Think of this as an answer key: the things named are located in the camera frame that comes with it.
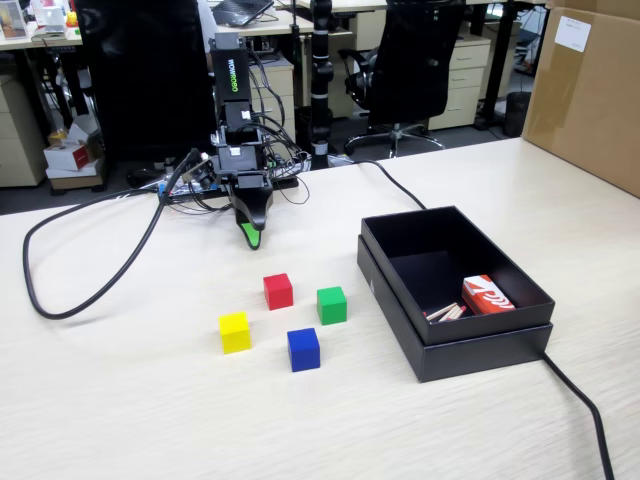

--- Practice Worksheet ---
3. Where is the black open box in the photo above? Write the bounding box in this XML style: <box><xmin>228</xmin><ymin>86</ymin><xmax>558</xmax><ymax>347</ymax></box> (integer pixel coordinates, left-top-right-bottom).
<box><xmin>355</xmin><ymin>234</ymin><xmax>555</xmax><ymax>384</ymax></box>

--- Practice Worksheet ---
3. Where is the open white carton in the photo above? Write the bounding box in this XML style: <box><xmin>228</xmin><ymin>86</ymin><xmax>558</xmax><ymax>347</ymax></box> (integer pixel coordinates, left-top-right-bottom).
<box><xmin>66</xmin><ymin>114</ymin><xmax>103</xmax><ymax>149</ymax></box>

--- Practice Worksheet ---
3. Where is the framed picture card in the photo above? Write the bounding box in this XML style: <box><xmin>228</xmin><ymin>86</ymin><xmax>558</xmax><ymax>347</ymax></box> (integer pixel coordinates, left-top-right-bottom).
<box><xmin>0</xmin><ymin>0</ymin><xmax>29</xmax><ymax>41</ymax></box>

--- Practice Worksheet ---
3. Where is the beige desk with laptop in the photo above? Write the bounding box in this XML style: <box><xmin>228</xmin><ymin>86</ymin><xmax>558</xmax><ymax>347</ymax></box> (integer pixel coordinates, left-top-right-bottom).
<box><xmin>199</xmin><ymin>4</ymin><xmax>317</xmax><ymax>39</ymax></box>

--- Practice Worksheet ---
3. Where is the green wooden cube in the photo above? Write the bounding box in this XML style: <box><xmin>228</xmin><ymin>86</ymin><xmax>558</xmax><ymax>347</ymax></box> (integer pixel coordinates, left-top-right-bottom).
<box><xmin>316</xmin><ymin>286</ymin><xmax>348</xmax><ymax>327</ymax></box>

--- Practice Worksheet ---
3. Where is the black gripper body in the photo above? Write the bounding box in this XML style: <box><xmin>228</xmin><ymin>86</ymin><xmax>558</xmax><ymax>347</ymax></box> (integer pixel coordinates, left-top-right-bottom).
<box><xmin>215</xmin><ymin>141</ymin><xmax>269</xmax><ymax>189</ymax></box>

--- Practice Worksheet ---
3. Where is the thick black camera cable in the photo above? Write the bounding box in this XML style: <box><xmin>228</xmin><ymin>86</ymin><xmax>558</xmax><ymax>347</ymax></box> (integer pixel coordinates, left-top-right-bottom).
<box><xmin>21</xmin><ymin>148</ymin><xmax>204</xmax><ymax>321</ymax></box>

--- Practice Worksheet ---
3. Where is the orange white matchbox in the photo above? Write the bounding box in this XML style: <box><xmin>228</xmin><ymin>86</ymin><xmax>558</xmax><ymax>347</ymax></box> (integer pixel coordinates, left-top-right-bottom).
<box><xmin>460</xmin><ymin>274</ymin><xmax>517</xmax><ymax>317</ymax></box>

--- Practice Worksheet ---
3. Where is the thin black stand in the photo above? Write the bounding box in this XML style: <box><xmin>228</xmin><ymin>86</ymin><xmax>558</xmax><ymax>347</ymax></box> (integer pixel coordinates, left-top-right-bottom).
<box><xmin>290</xmin><ymin>0</ymin><xmax>305</xmax><ymax>107</ymax></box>

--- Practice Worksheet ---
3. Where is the robot controller circuit board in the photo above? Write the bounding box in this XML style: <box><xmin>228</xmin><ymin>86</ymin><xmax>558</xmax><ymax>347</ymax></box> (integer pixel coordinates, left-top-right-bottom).
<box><xmin>156</xmin><ymin>175</ymin><xmax>222</xmax><ymax>202</ymax></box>

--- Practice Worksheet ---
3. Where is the green-padded black gripper finger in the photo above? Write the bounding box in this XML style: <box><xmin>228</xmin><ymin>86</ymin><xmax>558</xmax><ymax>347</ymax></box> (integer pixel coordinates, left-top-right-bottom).
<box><xmin>233</xmin><ymin>209</ymin><xmax>264</xmax><ymax>252</ymax></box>

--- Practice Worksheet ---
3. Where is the black segmented pole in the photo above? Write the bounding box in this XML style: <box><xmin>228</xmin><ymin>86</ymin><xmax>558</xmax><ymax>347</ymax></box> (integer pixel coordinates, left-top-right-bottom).
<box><xmin>308</xmin><ymin>0</ymin><xmax>335</xmax><ymax>170</ymax></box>

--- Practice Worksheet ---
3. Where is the blue wooden cube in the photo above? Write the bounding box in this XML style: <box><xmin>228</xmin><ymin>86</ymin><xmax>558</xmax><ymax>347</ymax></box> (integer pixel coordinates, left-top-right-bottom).
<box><xmin>286</xmin><ymin>327</ymin><xmax>321</xmax><ymax>373</ymax></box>

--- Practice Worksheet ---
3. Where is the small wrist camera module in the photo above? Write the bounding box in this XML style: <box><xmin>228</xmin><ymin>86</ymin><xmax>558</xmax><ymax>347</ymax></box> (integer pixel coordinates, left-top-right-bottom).
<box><xmin>186</xmin><ymin>149</ymin><xmax>218</xmax><ymax>191</ymax></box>

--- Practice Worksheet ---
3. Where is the black mesh trash bin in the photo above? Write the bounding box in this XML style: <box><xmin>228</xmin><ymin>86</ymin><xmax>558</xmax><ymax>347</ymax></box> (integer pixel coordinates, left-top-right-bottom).
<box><xmin>504</xmin><ymin>91</ymin><xmax>533</xmax><ymax>138</ymax></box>

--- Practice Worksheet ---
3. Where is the small white device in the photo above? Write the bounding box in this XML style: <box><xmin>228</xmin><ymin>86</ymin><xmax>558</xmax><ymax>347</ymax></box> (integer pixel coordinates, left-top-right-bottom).
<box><xmin>36</xmin><ymin>6</ymin><xmax>67</xmax><ymax>34</ymax></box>

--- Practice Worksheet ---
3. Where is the red wooden cube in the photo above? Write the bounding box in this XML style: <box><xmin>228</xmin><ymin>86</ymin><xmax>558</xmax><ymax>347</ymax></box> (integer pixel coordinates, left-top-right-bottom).
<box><xmin>262</xmin><ymin>272</ymin><xmax>295</xmax><ymax>312</ymax></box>

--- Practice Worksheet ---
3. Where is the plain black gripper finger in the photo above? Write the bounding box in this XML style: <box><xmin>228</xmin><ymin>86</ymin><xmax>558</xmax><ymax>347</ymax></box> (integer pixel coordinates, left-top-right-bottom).
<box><xmin>230</xmin><ymin>182</ymin><xmax>275</xmax><ymax>232</ymax></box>

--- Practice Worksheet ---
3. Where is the yellow wooden cube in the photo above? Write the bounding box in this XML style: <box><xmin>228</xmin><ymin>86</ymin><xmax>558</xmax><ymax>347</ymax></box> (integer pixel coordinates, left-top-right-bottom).
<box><xmin>218</xmin><ymin>311</ymin><xmax>253</xmax><ymax>356</ymax></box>

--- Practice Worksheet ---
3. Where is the large brown cardboard box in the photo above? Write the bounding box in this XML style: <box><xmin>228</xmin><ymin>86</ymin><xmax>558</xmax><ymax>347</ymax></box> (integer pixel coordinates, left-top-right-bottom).
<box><xmin>519</xmin><ymin>0</ymin><xmax>640</xmax><ymax>199</ymax></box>

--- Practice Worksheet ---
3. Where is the white and red carton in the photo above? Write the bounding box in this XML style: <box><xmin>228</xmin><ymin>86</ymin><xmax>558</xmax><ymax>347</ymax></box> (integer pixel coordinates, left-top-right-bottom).
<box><xmin>43</xmin><ymin>139</ymin><xmax>103</xmax><ymax>177</ymax></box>

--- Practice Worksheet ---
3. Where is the dark open laptop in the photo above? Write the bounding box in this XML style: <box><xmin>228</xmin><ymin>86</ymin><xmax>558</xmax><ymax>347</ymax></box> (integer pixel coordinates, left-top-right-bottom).
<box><xmin>211</xmin><ymin>0</ymin><xmax>276</xmax><ymax>28</ymax></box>

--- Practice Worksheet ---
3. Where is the black mesh office chair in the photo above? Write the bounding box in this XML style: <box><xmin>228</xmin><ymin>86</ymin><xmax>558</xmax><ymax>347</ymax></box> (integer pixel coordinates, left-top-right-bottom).
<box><xmin>338</xmin><ymin>0</ymin><xmax>469</xmax><ymax>159</ymax></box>

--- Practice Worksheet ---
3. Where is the thick black power cable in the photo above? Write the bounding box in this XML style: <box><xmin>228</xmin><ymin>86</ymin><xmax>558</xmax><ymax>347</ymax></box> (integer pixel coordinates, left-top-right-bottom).
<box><xmin>344</xmin><ymin>159</ymin><xmax>616</xmax><ymax>480</ymax></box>

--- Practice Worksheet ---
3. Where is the flat brown carton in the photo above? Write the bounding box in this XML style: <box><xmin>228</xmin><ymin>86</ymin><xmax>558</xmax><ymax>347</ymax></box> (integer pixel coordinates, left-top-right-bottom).
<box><xmin>46</xmin><ymin>163</ymin><xmax>109</xmax><ymax>195</ymax></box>

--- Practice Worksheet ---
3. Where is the thin black wire bundle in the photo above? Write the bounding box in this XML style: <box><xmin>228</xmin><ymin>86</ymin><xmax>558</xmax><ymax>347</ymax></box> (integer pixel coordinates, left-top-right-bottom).
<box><xmin>243</xmin><ymin>45</ymin><xmax>312</xmax><ymax>207</ymax></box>

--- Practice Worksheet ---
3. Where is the black cardboard box tray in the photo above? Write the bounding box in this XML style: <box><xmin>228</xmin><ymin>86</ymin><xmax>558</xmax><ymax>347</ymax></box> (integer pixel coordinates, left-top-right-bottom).
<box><xmin>360</xmin><ymin>204</ymin><xmax>558</xmax><ymax>347</ymax></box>

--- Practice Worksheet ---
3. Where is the black high-back office chair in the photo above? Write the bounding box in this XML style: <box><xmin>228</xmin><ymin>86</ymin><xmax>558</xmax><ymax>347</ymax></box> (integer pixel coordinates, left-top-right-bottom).
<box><xmin>73</xmin><ymin>0</ymin><xmax>219</xmax><ymax>187</ymax></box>

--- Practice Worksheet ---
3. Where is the beige desk with black frame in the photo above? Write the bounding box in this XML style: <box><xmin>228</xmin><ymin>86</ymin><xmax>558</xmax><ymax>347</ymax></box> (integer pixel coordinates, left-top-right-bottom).
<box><xmin>0</xmin><ymin>19</ymin><xmax>86</xmax><ymax>132</ymax></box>

